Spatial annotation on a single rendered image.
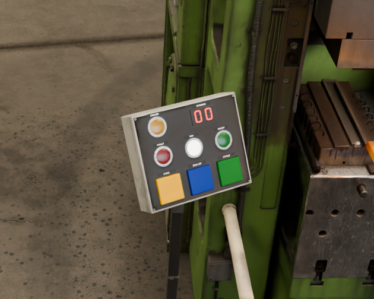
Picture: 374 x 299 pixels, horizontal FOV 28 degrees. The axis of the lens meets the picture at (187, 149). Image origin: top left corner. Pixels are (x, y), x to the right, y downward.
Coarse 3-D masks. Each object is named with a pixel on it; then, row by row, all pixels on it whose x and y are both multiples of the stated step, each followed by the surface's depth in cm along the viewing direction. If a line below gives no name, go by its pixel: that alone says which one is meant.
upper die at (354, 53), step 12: (324, 36) 233; (348, 36) 217; (336, 48) 221; (348, 48) 217; (360, 48) 217; (372, 48) 218; (336, 60) 221; (348, 60) 219; (360, 60) 220; (372, 60) 220
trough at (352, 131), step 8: (336, 88) 268; (336, 96) 264; (344, 104) 258; (344, 112) 255; (344, 120) 251; (352, 120) 250; (352, 128) 247; (352, 136) 243; (360, 136) 241; (360, 144) 239
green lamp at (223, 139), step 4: (224, 132) 218; (220, 136) 217; (224, 136) 218; (228, 136) 219; (220, 140) 217; (224, 140) 218; (228, 140) 219; (220, 144) 217; (224, 144) 218; (228, 144) 219
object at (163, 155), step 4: (164, 148) 209; (160, 152) 209; (164, 152) 209; (168, 152) 210; (156, 156) 208; (160, 156) 209; (164, 156) 209; (168, 156) 210; (160, 160) 209; (164, 160) 209; (168, 160) 210
